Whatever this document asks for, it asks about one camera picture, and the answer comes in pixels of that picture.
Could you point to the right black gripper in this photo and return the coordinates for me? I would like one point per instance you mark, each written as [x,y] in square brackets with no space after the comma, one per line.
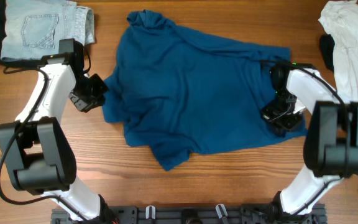
[276,125]

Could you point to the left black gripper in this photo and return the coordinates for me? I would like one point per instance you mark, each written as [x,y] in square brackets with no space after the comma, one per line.
[102,89]

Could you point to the dark blue polo shirt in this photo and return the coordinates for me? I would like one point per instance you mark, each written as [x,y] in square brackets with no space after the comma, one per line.
[180,91]

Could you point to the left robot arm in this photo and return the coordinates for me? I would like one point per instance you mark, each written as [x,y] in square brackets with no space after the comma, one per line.
[37,162]

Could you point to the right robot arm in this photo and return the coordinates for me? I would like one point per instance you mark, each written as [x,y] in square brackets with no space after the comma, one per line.
[330,151]

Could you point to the light blue denim shorts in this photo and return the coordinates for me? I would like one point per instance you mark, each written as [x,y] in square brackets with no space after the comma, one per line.
[34,27]

